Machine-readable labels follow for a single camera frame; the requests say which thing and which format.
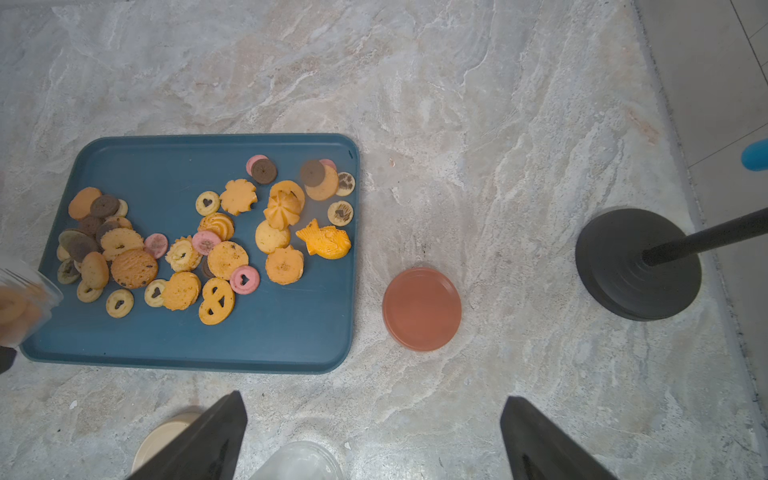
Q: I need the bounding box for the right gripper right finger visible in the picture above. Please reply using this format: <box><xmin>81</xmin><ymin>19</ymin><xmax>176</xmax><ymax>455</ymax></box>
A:
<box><xmin>500</xmin><ymin>396</ymin><xmax>616</xmax><ymax>480</ymax></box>

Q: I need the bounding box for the pink heart cookie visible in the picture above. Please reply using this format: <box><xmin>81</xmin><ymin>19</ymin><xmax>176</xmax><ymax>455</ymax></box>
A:
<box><xmin>230</xmin><ymin>265</ymin><xmax>261</xmax><ymax>295</ymax></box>

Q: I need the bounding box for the chocolate chip round cookie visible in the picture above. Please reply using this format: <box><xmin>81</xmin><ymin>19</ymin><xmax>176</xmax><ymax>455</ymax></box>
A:
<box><xmin>111</xmin><ymin>249</ymin><xmax>158</xmax><ymax>289</ymax></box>

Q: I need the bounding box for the orange cookie piece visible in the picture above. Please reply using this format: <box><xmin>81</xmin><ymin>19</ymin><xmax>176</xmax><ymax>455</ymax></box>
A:
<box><xmin>265</xmin><ymin>246</ymin><xmax>304</xmax><ymax>285</ymax></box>

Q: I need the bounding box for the pretzel shaped cookie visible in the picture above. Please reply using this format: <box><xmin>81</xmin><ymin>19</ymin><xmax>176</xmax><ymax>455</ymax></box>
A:
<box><xmin>198</xmin><ymin>278</ymin><xmax>235</xmax><ymax>325</ymax></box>

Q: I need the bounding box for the dark round cookie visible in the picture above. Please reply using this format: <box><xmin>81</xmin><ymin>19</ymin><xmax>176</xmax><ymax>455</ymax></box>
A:
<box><xmin>250</xmin><ymin>158</ymin><xmax>277</xmax><ymax>185</ymax></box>

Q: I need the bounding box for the clear cookie jar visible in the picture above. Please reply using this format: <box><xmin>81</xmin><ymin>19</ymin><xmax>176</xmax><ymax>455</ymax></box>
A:
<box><xmin>250</xmin><ymin>441</ymin><xmax>344</xmax><ymax>480</ymax></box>

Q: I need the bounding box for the blue tray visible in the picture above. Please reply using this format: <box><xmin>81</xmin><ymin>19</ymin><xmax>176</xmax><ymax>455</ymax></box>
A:
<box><xmin>21</xmin><ymin>133</ymin><xmax>360</xmax><ymax>374</ymax></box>

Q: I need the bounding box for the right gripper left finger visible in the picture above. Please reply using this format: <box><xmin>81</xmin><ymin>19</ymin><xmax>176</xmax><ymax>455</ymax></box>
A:
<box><xmin>129</xmin><ymin>391</ymin><xmax>248</xmax><ymax>480</ymax></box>

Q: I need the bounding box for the swirl orange cookie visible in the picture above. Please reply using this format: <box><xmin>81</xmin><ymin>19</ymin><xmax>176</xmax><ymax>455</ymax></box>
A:
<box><xmin>264</xmin><ymin>190</ymin><xmax>303</xmax><ymax>230</ymax></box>

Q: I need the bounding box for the fish shaped orange cookie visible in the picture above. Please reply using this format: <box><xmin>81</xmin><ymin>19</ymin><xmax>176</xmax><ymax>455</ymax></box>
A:
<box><xmin>296</xmin><ymin>219</ymin><xmax>352</xmax><ymax>260</ymax></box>

